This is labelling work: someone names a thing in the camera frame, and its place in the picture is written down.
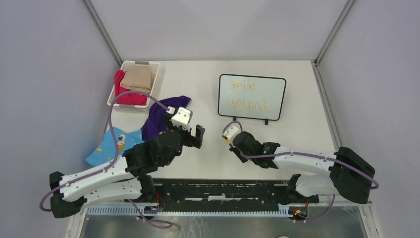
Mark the white cable duct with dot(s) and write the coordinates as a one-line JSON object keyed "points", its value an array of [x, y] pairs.
{"points": [[130, 210]]}

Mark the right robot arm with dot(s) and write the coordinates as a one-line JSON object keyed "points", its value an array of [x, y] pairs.
{"points": [[343, 173]]}

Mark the black framed whiteboard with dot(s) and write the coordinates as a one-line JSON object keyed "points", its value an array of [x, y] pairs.
{"points": [[251, 97]]}

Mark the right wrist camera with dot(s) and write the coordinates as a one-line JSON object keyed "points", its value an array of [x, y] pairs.
{"points": [[231, 132]]}

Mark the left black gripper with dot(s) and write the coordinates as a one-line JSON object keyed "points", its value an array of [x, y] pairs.
{"points": [[192, 140]]}

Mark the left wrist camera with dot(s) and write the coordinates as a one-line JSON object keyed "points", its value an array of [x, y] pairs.
{"points": [[182, 118]]}

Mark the red cloth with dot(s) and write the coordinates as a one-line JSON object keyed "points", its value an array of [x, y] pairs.
{"points": [[128, 99]]}

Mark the beige cloth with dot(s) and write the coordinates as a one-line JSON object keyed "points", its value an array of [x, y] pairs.
{"points": [[138, 78]]}

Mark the blue patterned cloth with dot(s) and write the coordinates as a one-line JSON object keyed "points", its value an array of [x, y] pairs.
{"points": [[105, 152]]}

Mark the purple cloth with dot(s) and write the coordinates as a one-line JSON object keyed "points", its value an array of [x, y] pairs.
{"points": [[155, 122]]}

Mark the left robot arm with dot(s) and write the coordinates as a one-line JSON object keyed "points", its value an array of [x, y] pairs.
{"points": [[123, 178]]}

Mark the white marker pen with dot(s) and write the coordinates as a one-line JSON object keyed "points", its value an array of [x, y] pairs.
{"points": [[226, 139]]}

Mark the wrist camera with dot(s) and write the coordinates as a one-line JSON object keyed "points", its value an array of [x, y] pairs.
{"points": [[182, 118], [231, 132]]}

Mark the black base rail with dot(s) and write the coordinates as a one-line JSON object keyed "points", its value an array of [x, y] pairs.
{"points": [[223, 195]]}

